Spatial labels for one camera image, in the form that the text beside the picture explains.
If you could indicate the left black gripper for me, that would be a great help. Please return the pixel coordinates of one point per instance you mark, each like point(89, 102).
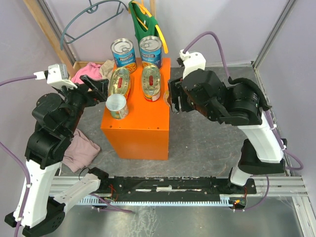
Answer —
point(99, 93)

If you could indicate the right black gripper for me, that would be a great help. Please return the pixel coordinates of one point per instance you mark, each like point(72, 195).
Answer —
point(177, 91)

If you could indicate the can with white lid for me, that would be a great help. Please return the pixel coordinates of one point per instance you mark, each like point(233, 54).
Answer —
point(117, 105)

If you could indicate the oval red sardine tin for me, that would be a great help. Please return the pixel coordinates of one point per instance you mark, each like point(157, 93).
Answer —
point(120, 82)

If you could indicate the blue soup can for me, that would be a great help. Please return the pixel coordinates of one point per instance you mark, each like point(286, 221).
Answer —
point(124, 54)

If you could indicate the small can white lid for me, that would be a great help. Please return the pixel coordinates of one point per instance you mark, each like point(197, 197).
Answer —
point(166, 98)

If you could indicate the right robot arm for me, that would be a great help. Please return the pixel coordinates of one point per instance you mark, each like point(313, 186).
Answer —
point(243, 105)

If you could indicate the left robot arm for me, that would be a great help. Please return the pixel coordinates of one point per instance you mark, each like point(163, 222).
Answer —
point(57, 115)

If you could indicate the orange box counter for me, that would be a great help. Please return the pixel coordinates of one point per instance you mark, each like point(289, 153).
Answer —
point(144, 133)

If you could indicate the pink cloth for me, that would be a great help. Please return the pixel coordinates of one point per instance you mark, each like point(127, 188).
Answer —
point(91, 70)

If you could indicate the beige cloth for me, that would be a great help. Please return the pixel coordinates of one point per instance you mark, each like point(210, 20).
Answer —
point(106, 69)

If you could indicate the wooden tray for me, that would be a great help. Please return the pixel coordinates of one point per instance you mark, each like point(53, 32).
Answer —
point(79, 63)

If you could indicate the mauve cloth on floor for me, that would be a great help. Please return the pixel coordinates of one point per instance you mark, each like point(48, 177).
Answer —
point(81, 152)

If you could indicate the green tank top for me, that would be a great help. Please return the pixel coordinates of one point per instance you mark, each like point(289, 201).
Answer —
point(143, 24)

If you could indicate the teal plastic hanger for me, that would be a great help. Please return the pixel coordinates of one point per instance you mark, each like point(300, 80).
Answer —
point(84, 20)

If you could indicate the yellow plastic hanger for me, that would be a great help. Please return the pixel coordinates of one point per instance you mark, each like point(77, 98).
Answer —
point(146, 12)

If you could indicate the wooden upright behind shirt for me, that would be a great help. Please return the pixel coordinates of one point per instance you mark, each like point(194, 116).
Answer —
point(153, 7)

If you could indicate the aluminium corner profile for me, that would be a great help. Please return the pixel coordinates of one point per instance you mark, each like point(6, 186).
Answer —
point(274, 33)

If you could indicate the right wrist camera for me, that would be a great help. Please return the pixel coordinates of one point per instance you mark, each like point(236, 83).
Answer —
point(191, 62)

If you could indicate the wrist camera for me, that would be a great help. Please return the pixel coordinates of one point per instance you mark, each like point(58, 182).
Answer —
point(56, 76)
point(191, 62)

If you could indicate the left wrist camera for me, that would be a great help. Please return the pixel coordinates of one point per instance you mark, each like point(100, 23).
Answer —
point(56, 76)

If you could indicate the wooden post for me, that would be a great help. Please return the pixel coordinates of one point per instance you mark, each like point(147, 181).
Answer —
point(48, 31)

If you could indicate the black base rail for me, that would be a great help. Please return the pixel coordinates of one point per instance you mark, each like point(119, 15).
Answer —
point(168, 189)

